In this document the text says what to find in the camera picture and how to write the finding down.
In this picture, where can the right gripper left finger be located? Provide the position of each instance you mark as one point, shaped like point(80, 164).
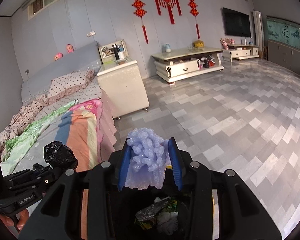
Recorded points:
point(122, 166)

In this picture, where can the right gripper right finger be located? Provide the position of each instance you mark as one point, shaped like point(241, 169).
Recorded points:
point(176, 162)

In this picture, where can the purple foam netting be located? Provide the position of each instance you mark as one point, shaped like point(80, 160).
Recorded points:
point(149, 159)

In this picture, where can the yellow rim trash bin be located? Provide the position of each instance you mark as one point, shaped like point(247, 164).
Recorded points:
point(195, 206)

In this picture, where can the black plastic bag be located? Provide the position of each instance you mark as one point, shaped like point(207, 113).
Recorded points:
point(58, 155)

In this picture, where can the pink sheet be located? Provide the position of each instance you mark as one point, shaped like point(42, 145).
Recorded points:
point(100, 119)

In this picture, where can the green patterned quilt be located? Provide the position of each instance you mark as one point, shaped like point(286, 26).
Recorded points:
point(16, 148)

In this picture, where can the striped deer blanket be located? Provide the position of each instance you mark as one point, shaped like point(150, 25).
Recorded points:
point(58, 130)

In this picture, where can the colourful snack wrappers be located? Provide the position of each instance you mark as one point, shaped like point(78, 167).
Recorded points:
point(162, 215)

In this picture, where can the white bedside cabinet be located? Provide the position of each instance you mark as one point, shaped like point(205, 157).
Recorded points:
point(121, 81)

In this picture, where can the pink dotted quilt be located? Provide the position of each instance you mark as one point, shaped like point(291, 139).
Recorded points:
point(21, 120)

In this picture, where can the grey bed with headboard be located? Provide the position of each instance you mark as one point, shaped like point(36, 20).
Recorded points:
point(84, 58)

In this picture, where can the white tv stand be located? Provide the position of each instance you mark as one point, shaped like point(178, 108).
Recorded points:
point(240, 52)
point(184, 63)

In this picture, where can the dotted pink pillow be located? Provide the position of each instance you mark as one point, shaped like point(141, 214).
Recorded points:
point(69, 84)

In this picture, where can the black thermos bottle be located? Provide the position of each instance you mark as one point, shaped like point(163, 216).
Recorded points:
point(116, 51)

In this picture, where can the yellow toy box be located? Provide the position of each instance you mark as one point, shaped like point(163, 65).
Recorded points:
point(198, 44)

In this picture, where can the pink plush doll left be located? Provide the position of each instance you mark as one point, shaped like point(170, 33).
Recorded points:
point(58, 56)

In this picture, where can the pink plush doll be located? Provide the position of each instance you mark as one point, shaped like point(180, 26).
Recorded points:
point(69, 48)
point(58, 56)

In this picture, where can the pink plush doll right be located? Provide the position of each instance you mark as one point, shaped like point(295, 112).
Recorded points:
point(69, 48)

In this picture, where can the grey sideboard cabinet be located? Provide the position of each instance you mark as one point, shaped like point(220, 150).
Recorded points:
point(284, 55)

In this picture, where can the left red knot hanging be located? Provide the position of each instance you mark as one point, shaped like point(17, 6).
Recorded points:
point(140, 12)

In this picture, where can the red knot hanging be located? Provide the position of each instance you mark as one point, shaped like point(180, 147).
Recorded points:
point(140, 12)
point(194, 12)

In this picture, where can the right red knot hanging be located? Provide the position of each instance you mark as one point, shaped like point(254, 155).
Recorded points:
point(194, 12)

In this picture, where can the centre red fu hanging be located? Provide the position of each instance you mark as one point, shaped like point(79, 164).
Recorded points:
point(169, 5)

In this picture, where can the white floor air conditioner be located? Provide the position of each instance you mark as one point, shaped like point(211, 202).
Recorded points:
point(259, 32)

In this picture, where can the fish tank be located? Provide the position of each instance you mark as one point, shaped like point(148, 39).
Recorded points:
point(283, 31)

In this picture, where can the wall mounted television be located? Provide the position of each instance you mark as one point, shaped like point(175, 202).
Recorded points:
point(236, 23)

